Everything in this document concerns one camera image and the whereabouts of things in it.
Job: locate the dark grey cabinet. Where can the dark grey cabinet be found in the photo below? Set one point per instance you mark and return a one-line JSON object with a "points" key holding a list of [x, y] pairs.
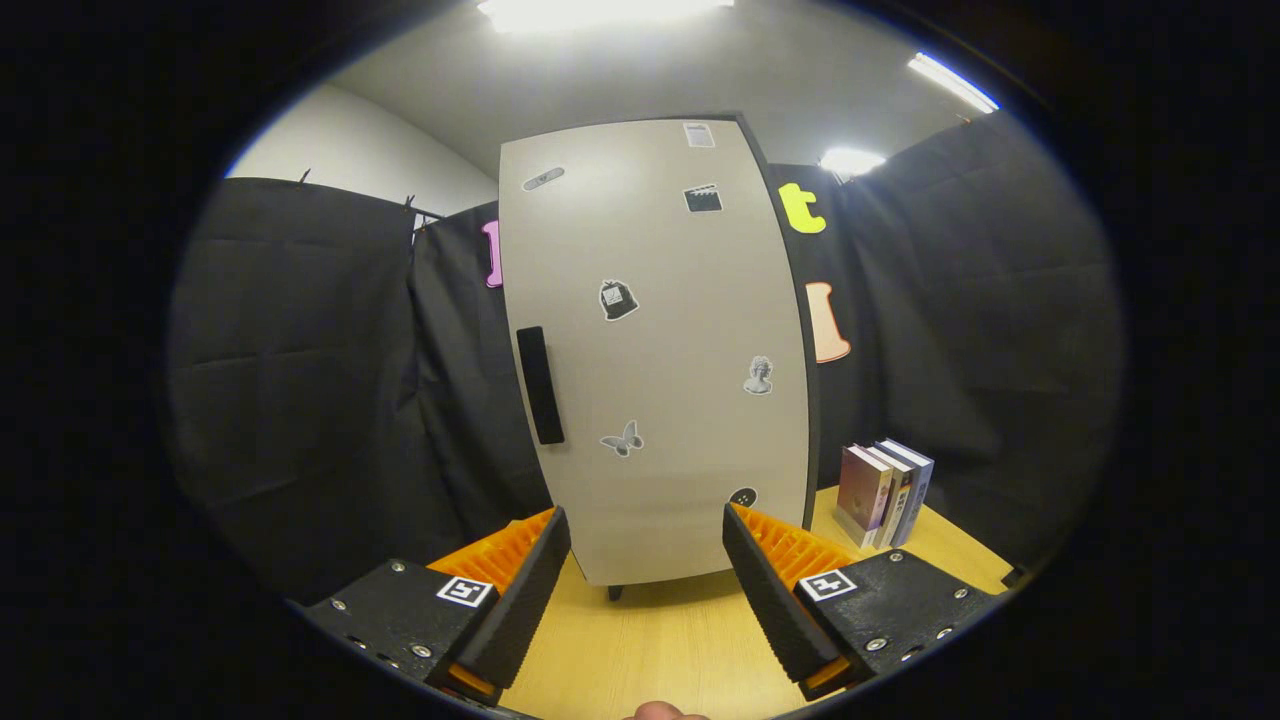
{"points": [[813, 400]]}

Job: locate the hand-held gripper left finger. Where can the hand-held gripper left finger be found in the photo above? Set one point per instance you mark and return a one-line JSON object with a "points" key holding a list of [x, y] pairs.
{"points": [[530, 600]]}

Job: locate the white cover book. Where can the white cover book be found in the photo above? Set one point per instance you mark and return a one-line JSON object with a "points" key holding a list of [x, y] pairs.
{"points": [[898, 495]]}

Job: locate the small black block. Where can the small black block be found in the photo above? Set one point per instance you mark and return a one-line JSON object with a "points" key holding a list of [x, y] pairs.
{"points": [[1016, 577]]}

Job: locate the ceiling light panel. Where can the ceiling light panel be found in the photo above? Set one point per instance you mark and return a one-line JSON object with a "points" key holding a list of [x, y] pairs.
{"points": [[600, 10], [852, 162]]}

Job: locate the beige cabinet door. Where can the beige cabinet door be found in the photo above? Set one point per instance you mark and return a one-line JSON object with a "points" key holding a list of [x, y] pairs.
{"points": [[680, 320]]}

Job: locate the black backdrop cloth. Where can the black backdrop cloth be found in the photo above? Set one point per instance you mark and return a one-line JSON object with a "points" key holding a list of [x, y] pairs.
{"points": [[300, 380]]}

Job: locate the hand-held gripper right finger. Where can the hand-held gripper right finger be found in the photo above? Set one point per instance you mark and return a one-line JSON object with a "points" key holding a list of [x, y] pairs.
{"points": [[770, 600]]}

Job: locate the long ceiling light strip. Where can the long ceiling light strip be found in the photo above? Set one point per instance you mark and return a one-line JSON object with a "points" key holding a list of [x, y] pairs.
{"points": [[952, 82]]}

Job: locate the pink cover book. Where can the pink cover book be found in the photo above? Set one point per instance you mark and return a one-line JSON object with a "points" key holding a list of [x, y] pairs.
{"points": [[862, 490]]}

